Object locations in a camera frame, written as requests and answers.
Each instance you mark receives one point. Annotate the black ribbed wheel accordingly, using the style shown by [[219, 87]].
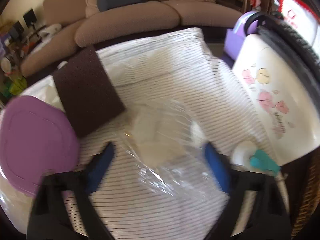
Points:
[[295, 42]]

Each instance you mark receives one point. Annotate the striped white tablecloth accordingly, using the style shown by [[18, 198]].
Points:
[[175, 75]]

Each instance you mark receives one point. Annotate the red and white box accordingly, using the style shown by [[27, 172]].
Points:
[[300, 17]]

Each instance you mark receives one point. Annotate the white tube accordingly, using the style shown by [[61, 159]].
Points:
[[282, 187]]

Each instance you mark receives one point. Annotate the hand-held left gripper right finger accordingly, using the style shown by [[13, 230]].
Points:
[[217, 167]]

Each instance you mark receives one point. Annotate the white object beside sofa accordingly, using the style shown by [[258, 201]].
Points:
[[51, 31]]

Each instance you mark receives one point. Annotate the teal plastic piece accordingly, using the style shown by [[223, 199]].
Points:
[[262, 162]]

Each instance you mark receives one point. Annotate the purple box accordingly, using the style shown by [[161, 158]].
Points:
[[232, 45]]

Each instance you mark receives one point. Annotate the brown wicker basket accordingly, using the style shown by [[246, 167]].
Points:
[[310, 192]]

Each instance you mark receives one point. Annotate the clear plastic bag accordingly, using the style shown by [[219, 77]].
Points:
[[155, 135]]

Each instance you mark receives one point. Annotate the round clock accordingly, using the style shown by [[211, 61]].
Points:
[[5, 64]]

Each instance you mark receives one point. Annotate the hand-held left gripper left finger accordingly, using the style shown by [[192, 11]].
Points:
[[100, 166]]

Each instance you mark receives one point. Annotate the dark brown sponge block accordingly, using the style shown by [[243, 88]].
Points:
[[87, 92]]

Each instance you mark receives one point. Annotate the green basket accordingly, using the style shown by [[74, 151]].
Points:
[[15, 86]]

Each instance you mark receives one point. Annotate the brown sofa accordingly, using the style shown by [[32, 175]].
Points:
[[130, 27]]

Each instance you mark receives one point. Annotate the purple plastic lid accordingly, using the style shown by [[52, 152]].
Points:
[[32, 142]]

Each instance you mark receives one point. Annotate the black speaker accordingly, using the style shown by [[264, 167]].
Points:
[[18, 30], [30, 17]]

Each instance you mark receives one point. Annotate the white flower-print storage box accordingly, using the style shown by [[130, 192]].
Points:
[[275, 80]]

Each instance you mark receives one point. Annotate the white round cap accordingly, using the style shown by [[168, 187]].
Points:
[[241, 153]]

